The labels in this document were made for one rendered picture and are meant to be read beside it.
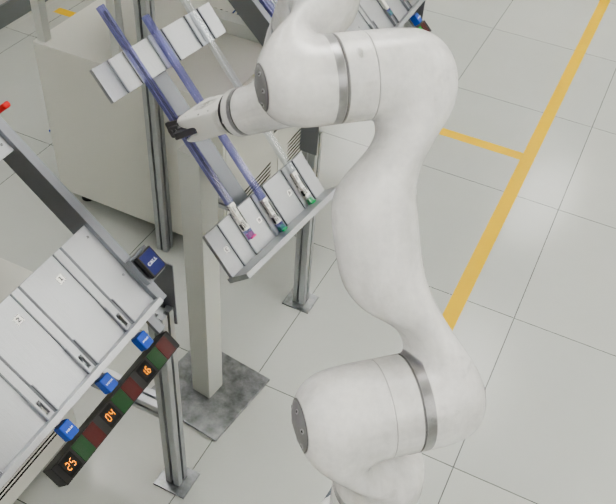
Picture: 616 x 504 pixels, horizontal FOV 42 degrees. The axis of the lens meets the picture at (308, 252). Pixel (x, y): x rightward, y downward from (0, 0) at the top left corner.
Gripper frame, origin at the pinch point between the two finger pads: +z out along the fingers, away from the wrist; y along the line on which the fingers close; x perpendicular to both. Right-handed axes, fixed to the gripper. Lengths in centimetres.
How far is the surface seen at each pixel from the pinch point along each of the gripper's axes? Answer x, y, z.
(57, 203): 2.5, 21.6, 15.4
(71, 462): 36, 51, 3
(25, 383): 21, 49, 6
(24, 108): 3, -76, 179
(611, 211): 117, -159, -1
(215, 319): 55, -12, 38
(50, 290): 12.9, 34.6, 9.6
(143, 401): 56, 18, 35
